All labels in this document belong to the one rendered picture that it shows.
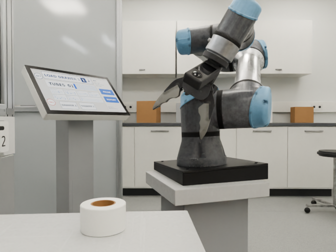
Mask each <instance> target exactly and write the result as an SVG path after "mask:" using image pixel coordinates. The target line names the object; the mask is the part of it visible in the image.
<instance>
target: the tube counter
mask: <svg viewBox="0 0 336 252"><path fill-rule="evenodd" d="M66 84H67V86H68V88H69V89H76V90H86V91H96V92H97V89H96V87H95V86H94V85H85V84H77V83H69V82H66Z"/></svg>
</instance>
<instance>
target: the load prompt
mask: <svg viewBox="0 0 336 252"><path fill-rule="evenodd" d="M41 73H42V75H43V78H44V79H51V80H59V81H67V82H75V83H84V84H92V85H93V82H92V81H91V79H90V78H88V77H81V76H74V75H67V74H60V73H53V72H46V71H41Z"/></svg>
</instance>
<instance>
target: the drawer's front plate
mask: <svg viewBox="0 0 336 252"><path fill-rule="evenodd" d="M0 126H4V130H0V153H3V152H7V151H9V122H8V121H0ZM2 136H5V138H4V137H3V138H2ZM4 140H5V142H4ZM3 142H4V144H3ZM2 145H5V146H2Z"/></svg>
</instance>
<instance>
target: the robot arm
mask: <svg viewBox="0 0 336 252"><path fill-rule="evenodd" d="M261 11H262V8H261V6H260V4H259V3H258V2H256V1H255V0H233V1H232V3H231V4H230V5H229V6H228V9H227V11H226V13H225V14H224V16H223V18H222V20H221V21H220V23H217V24H211V25H204V26H198V27H191V28H189V27H187V28H185V29H180V30H178V31H177V33H176V37H175V41H176V48H177V51H178V53H179V54H180V55H191V54H194V55H195V56H196V57H198V58H199V59H201V60H202V63H200V64H199V65H197V66H195V67H194V68H192V69H190V70H188V71H187V72H185V73H184V76H183V77H181V78H178V79H176V80H174V81H173V82H172V83H171V84H170V85H169V86H168V87H167V88H166V89H165V90H164V92H163V93H162V94H161V95H160V96H159V98H158V99H157V100H156V102H155V103H154V105H153V107H152V109H153V110H155V109H157V108H159V107H160V106H161V105H162V104H163V103H167V102H168V101H169V100H170V99H172V98H178V97H179V96H180V94H181V91H183V90H184V92H183V93H182V94H181V96H180V107H179V108H180V116H181V144H180V148H179V151H178V155H177V166H180V167H188V168H207V167H218V166H224V165H226V164H227V156H226V155H225V151H224V148H223V145H222V142H221V139H220V129H242V128H253V129H257V128H262V127H266V126H268V125H269V123H270V121H271V113H272V92H271V88H270V87H268V86H263V85H262V84H261V70H263V69H266V68H267V67H268V49H267V45H266V42H265V41H264V40H262V39H259V40H258V39H255V30H254V24H255V22H256V21H257V20H258V17H259V15H260V13H261ZM254 39H255V40H254ZM220 72H236V74H235V81H234V84H233V85H232V86H231V87H230V89H225V90H219V89H218V87H217V86H216V85H215V84H214V82H215V80H216V78H217V77H218V75H219V73H220Z"/></svg>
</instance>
